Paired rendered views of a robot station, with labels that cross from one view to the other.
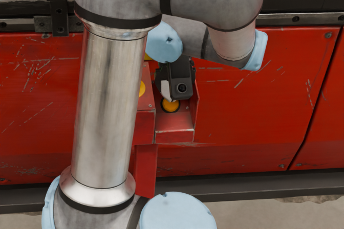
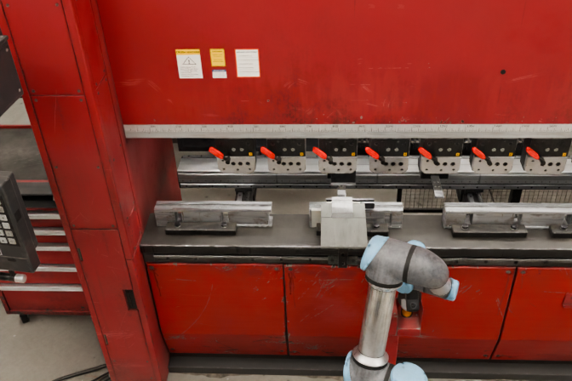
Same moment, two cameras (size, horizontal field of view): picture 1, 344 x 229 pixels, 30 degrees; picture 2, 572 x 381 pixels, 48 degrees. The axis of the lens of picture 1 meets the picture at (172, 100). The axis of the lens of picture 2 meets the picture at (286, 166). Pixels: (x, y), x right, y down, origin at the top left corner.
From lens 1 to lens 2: 1.19 m
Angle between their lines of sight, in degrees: 15
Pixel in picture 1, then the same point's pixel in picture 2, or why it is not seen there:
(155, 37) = not seen: hidden behind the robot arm
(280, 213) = not seen: outside the picture
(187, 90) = (415, 306)
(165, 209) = (403, 370)
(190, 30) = not seen: hidden behind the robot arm
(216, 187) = (438, 368)
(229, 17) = (431, 285)
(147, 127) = (392, 326)
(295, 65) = (488, 289)
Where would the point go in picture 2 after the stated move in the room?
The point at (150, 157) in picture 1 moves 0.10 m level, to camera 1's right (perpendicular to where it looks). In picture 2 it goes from (393, 344) to (418, 348)
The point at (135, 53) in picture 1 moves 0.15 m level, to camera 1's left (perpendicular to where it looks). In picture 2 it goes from (391, 298) to (341, 290)
